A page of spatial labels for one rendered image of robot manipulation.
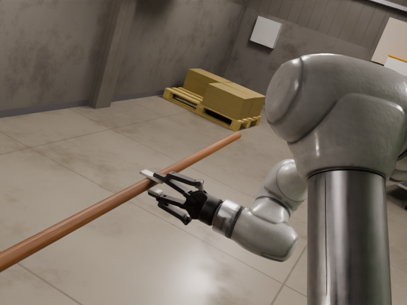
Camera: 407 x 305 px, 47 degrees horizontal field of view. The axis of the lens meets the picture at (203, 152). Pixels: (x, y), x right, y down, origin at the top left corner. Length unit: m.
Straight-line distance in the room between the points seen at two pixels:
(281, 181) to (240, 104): 5.40
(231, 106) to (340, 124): 6.04
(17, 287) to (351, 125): 2.31
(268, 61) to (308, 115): 8.54
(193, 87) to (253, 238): 6.32
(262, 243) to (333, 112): 0.61
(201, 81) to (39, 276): 5.08
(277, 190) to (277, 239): 0.13
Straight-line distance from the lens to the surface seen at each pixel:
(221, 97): 6.68
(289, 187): 1.20
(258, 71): 9.20
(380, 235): 0.61
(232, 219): 1.17
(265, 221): 1.17
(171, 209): 1.26
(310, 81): 0.61
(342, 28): 8.89
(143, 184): 1.22
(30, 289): 2.72
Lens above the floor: 1.71
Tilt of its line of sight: 19 degrees down
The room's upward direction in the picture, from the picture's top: 19 degrees clockwise
